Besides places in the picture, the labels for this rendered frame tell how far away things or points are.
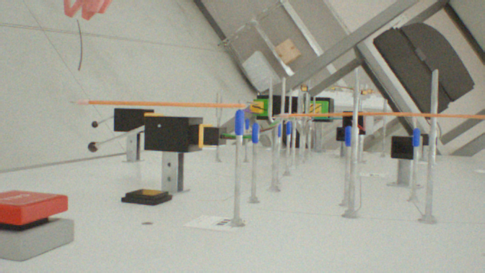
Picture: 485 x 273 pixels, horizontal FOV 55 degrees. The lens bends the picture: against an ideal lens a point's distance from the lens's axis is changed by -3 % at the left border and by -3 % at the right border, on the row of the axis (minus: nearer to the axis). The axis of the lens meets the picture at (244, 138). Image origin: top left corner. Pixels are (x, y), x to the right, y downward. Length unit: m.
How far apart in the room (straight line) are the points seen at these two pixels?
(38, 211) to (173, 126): 0.24
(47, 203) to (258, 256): 0.15
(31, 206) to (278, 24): 7.81
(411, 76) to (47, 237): 1.30
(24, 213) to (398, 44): 1.32
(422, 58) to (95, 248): 1.29
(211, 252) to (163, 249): 0.03
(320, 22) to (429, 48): 6.54
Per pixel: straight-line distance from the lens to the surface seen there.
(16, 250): 0.33
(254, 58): 7.58
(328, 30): 8.01
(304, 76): 1.45
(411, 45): 1.54
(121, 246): 0.35
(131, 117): 0.89
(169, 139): 0.54
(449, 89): 1.54
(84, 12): 0.88
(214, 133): 0.53
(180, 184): 0.58
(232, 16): 8.23
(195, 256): 0.33
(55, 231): 0.35
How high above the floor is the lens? 1.34
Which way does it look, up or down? 14 degrees down
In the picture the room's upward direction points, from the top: 55 degrees clockwise
